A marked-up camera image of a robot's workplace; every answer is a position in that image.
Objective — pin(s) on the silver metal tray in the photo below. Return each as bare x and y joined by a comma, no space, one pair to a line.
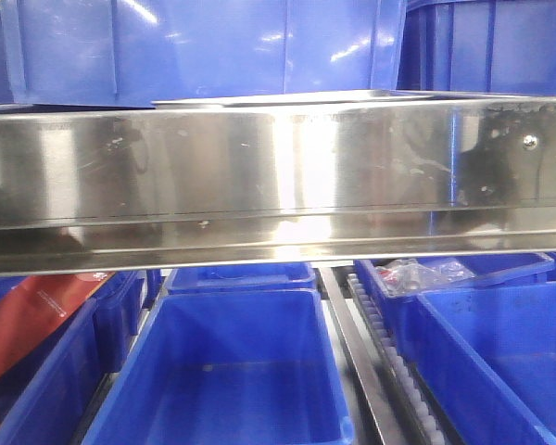
295,99

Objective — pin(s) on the blue bin lower centre back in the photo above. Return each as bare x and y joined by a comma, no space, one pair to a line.
240,277

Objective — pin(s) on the blue bin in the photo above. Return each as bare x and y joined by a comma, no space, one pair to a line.
229,368
240,277
119,301
43,397
491,270
489,357

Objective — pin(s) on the clear plastic bag with parts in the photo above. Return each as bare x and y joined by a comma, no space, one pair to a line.
404,277

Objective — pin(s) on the blue bin lower right back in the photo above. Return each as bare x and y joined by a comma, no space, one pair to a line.
491,270

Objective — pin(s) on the blue bin lower centre front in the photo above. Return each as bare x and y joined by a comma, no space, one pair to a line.
229,368

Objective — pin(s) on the blue bin lower left back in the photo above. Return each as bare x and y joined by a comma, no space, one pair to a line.
119,301

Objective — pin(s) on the white roller track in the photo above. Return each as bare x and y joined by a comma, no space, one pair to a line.
411,398

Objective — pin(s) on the blue bin lower right front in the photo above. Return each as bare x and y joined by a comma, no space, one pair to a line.
489,357

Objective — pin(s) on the large blue crate upper right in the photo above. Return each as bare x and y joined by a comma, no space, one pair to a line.
479,46

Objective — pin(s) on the large blue crate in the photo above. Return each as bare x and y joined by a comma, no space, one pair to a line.
479,46
134,53

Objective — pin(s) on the large blue crate upper left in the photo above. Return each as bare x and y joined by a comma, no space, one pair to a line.
134,53

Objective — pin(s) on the blue bin lower left front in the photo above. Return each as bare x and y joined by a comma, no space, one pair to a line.
43,397

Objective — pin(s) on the stainless steel shelf front rail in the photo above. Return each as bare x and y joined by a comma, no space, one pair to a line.
139,189

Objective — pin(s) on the steel divider rail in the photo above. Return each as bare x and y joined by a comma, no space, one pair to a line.
379,422

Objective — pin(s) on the shelf rail screw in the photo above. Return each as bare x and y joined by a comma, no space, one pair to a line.
530,142

